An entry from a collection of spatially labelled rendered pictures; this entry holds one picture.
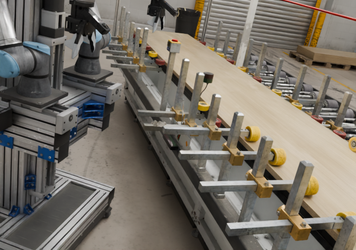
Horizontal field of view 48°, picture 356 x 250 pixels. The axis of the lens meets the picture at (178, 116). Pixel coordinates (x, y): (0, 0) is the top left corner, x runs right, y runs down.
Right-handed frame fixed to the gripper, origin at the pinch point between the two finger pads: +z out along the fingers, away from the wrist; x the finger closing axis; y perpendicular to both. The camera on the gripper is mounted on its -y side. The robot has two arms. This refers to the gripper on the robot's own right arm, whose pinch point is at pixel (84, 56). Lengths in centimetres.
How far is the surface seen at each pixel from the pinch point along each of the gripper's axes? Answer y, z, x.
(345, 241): -102, 25, 28
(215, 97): -45, 20, -54
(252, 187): -73, 37, -8
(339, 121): -117, 41, -139
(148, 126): -12, 46, -56
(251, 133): -66, 36, -62
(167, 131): -28, 37, -37
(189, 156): -44, 37, -18
